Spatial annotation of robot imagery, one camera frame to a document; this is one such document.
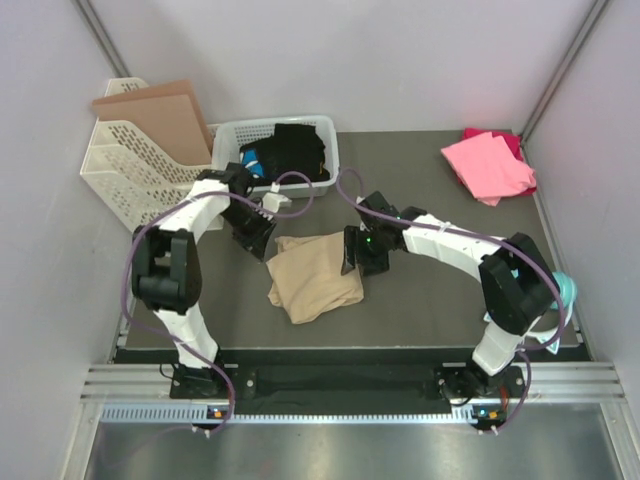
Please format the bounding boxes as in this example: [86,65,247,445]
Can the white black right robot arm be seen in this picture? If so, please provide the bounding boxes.
[341,192,559,398]

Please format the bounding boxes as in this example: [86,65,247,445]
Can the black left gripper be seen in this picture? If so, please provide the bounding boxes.
[219,202,276,262]

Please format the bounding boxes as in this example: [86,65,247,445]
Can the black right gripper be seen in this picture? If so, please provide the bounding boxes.
[342,225,389,277]

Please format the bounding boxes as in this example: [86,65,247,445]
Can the grey slotted cable duct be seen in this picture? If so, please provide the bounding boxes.
[100,403,500,426]

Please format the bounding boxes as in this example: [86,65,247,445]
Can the teal cat ear headphones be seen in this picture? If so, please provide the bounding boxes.
[482,269,580,355]

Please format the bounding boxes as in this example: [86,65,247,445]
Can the magenta folded t shirt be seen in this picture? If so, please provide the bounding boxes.
[460,128,537,203]

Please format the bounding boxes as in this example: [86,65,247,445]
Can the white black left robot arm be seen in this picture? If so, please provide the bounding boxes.
[131,164,276,397]

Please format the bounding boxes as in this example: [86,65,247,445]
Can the black t shirt in basket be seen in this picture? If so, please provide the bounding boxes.
[240,123,330,186]

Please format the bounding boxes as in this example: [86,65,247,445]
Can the brown paper folder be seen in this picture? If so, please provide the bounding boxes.
[91,79,213,166]

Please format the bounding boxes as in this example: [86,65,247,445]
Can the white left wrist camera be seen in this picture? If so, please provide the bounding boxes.
[261,182,292,216]

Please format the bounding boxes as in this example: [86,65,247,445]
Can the blue white t shirt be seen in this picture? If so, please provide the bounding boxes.
[241,149,264,178]

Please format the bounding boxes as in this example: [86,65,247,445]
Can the white plastic laundry basket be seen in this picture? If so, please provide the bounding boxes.
[211,115,340,199]

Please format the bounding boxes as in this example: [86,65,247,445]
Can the beige t shirt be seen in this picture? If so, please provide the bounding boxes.
[266,232,364,325]

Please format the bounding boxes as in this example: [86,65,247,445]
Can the white mesh file organizer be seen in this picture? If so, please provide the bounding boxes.
[80,77,212,231]

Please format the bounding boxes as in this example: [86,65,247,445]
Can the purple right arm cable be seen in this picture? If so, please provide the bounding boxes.
[335,167,569,436]

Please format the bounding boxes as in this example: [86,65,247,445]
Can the pink folded t shirt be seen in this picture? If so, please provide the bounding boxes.
[441,130,537,207]

